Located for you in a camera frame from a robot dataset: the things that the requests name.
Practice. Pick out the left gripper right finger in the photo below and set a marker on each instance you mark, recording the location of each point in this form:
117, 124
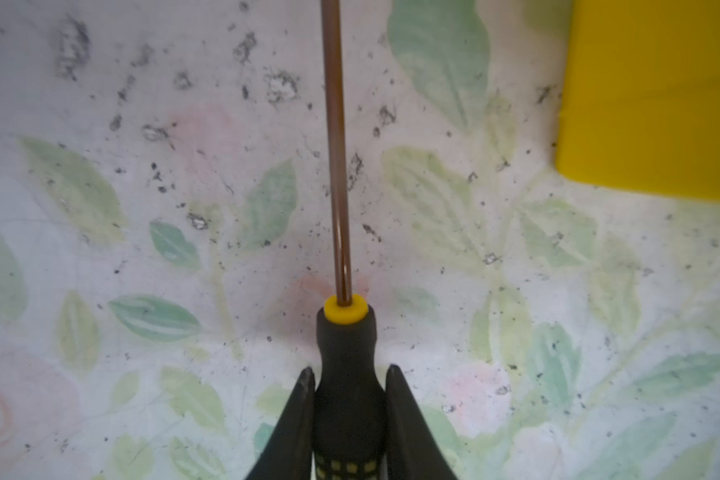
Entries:
411, 450

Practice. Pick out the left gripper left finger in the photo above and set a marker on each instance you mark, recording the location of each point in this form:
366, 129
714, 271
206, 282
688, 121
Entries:
288, 452

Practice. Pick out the black yellow screwdriver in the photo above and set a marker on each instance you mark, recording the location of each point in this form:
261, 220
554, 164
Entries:
349, 429

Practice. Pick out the yellow plastic bin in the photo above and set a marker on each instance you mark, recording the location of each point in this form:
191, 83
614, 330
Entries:
641, 99

